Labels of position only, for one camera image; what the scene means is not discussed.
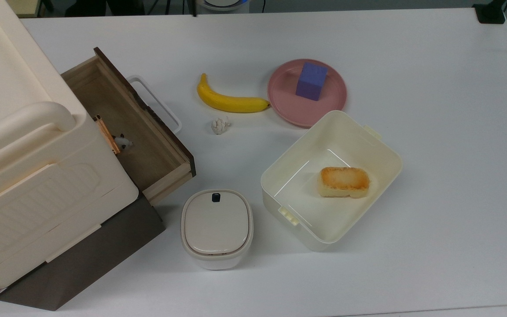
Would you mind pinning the white ball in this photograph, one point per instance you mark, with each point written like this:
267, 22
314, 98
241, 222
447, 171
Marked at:
220, 126

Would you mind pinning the yellow toy banana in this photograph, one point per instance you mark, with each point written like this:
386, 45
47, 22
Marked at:
231, 103

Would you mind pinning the wooden drawer with dark front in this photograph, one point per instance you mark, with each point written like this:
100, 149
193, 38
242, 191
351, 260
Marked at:
148, 145

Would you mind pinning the small white black toy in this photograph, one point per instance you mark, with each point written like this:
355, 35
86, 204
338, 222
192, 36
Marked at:
124, 142

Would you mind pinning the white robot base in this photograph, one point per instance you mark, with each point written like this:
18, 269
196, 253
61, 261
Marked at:
222, 5

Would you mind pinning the toasted bread toy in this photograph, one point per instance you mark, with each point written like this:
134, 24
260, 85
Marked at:
343, 181

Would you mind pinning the pink round plate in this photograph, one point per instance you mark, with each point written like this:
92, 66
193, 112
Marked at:
288, 105

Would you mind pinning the cream plastic open bin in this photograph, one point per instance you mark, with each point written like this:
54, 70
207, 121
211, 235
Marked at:
306, 207

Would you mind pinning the small white lidded trash can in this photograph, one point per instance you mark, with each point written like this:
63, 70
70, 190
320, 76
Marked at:
216, 224

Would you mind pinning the purple cube block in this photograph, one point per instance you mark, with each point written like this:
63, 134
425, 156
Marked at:
311, 83

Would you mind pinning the cream plastic storage cabinet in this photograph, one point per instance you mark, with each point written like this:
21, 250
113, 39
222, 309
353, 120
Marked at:
38, 176

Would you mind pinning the tan background furniture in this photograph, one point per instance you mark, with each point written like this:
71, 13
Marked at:
22, 6

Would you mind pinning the black table clamp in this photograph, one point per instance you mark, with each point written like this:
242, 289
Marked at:
491, 13

